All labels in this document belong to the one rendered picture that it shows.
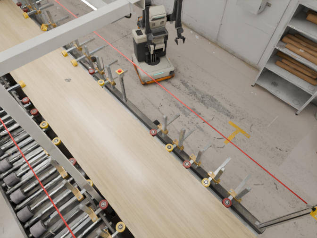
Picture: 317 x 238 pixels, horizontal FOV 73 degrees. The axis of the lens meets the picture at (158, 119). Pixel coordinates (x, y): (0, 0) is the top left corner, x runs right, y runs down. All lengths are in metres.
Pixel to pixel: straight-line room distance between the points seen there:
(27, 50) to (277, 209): 3.17
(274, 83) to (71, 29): 3.83
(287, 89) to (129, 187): 3.23
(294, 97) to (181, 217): 2.99
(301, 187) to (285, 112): 1.26
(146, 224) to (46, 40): 1.64
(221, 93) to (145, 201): 2.56
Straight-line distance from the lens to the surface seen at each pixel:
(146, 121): 2.66
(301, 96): 4.38
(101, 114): 2.56
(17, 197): 2.52
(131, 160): 2.22
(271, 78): 4.41
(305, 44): 3.89
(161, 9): 3.20
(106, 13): 0.98
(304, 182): 3.69
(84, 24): 0.94
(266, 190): 3.39
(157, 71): 3.82
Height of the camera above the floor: 2.94
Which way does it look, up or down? 57 degrees down
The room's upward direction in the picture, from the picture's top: 1 degrees clockwise
